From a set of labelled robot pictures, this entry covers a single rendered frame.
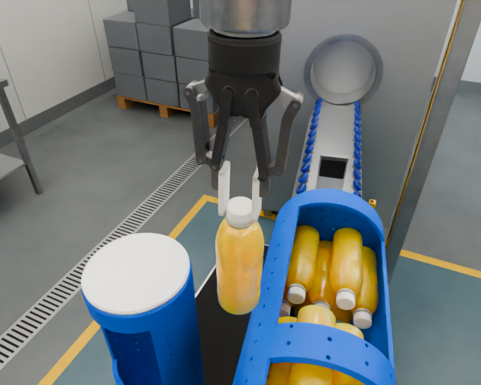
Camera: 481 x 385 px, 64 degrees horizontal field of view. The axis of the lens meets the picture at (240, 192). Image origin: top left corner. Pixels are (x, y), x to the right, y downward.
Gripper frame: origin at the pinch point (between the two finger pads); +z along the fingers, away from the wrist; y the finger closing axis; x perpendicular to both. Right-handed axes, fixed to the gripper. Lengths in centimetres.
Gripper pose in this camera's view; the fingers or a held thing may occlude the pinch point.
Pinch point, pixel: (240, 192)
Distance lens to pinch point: 50.3
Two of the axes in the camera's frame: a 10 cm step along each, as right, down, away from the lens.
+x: -2.4, 5.6, -7.9
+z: -0.2, 8.1, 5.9
